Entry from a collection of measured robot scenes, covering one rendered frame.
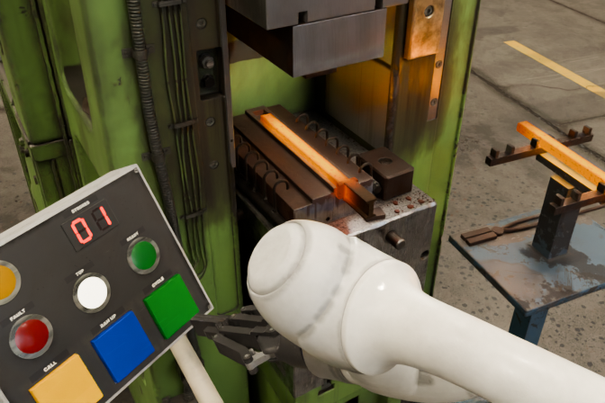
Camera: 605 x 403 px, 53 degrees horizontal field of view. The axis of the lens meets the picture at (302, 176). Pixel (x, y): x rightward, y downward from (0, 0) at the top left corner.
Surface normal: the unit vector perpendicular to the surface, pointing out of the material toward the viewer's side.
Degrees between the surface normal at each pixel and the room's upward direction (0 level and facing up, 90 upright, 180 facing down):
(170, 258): 60
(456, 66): 90
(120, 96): 90
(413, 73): 90
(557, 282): 0
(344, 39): 90
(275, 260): 44
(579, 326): 0
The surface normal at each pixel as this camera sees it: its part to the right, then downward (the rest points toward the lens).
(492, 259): 0.00, -0.84
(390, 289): 0.09, -0.64
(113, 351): 0.72, -0.15
